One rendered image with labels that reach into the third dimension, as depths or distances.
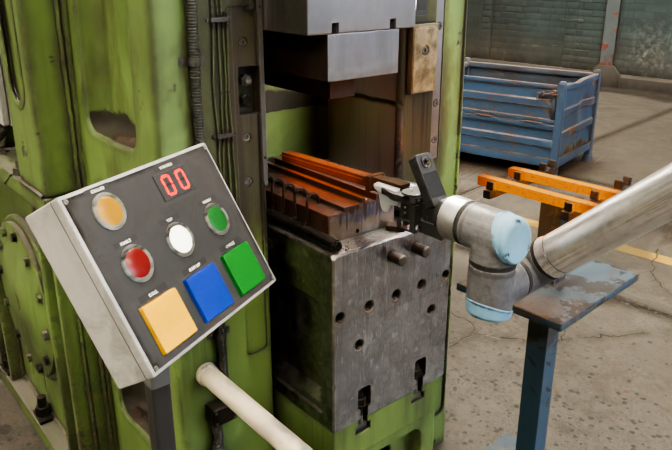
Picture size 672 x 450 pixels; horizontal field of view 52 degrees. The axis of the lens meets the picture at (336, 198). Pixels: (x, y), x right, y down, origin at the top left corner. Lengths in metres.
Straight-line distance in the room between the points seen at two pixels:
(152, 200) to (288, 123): 0.93
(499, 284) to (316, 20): 0.61
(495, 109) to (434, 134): 3.39
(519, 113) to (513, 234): 3.93
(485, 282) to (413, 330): 0.44
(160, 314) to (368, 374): 0.75
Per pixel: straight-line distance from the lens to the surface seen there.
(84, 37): 1.71
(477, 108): 5.33
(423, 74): 1.78
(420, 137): 1.85
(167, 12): 1.37
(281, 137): 1.97
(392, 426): 1.84
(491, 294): 1.34
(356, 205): 1.54
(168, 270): 1.08
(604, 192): 1.74
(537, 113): 5.14
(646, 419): 2.73
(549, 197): 1.66
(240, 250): 1.19
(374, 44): 1.49
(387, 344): 1.68
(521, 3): 9.90
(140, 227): 1.07
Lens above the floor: 1.50
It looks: 19 degrees down
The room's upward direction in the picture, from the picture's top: straight up
